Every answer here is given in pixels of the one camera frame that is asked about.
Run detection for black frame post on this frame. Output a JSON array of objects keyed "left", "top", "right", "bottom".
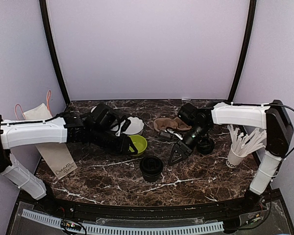
[
  {"left": 227, "top": 0, "right": 257, "bottom": 102},
  {"left": 39, "top": 0, "right": 71, "bottom": 105}
]

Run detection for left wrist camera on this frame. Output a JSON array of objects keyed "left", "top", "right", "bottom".
[{"left": 110, "top": 116, "right": 131, "bottom": 137}]

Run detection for kraft paper bag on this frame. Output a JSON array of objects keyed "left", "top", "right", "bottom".
[{"left": 14, "top": 90, "right": 77, "bottom": 179}]

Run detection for right black frame post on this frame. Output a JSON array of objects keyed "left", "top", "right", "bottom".
[{"left": 227, "top": 0, "right": 257, "bottom": 102}]

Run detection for black front rail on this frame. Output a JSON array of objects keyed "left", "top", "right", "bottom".
[{"left": 34, "top": 195, "right": 268, "bottom": 222}]

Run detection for white cable duct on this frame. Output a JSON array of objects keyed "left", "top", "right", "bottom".
[{"left": 22, "top": 209, "right": 224, "bottom": 235}]

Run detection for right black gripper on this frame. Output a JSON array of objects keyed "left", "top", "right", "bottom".
[{"left": 168, "top": 123, "right": 211, "bottom": 165}]

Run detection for green bowl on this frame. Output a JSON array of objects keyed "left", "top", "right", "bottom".
[{"left": 129, "top": 135, "right": 147, "bottom": 157}]

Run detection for cardboard cup carrier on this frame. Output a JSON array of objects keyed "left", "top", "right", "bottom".
[{"left": 153, "top": 117, "right": 192, "bottom": 132}]

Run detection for black plastic lid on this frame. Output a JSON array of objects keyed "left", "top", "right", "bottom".
[{"left": 140, "top": 156, "right": 164, "bottom": 175}]

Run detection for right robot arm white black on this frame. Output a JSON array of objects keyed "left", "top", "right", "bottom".
[{"left": 168, "top": 100, "right": 294, "bottom": 212}]

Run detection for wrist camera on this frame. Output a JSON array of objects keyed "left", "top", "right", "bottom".
[
  {"left": 158, "top": 128, "right": 183, "bottom": 140},
  {"left": 110, "top": 116, "right": 131, "bottom": 137}
]

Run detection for black paper coffee cup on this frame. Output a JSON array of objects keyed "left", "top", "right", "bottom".
[{"left": 143, "top": 173, "right": 161, "bottom": 183}]

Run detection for left black frame post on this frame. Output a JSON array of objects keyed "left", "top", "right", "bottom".
[{"left": 39, "top": 0, "right": 71, "bottom": 105}]

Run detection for bundle of wrapped straws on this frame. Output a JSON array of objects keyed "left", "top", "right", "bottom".
[{"left": 227, "top": 124, "right": 267, "bottom": 157}]

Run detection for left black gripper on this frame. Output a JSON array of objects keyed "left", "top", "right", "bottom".
[{"left": 89, "top": 126, "right": 138, "bottom": 156}]

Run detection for stack of black lids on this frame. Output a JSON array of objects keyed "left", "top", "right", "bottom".
[{"left": 196, "top": 137, "right": 215, "bottom": 155}]

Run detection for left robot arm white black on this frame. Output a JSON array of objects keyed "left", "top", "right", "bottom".
[{"left": 0, "top": 103, "right": 138, "bottom": 213}]

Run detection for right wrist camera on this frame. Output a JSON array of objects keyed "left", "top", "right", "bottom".
[{"left": 158, "top": 128, "right": 183, "bottom": 140}]

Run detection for white scalloped bowl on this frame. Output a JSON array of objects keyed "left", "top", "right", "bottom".
[{"left": 124, "top": 117, "right": 145, "bottom": 136}]

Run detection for white cup holding straws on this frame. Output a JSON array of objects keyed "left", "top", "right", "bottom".
[{"left": 226, "top": 145, "right": 246, "bottom": 168}]

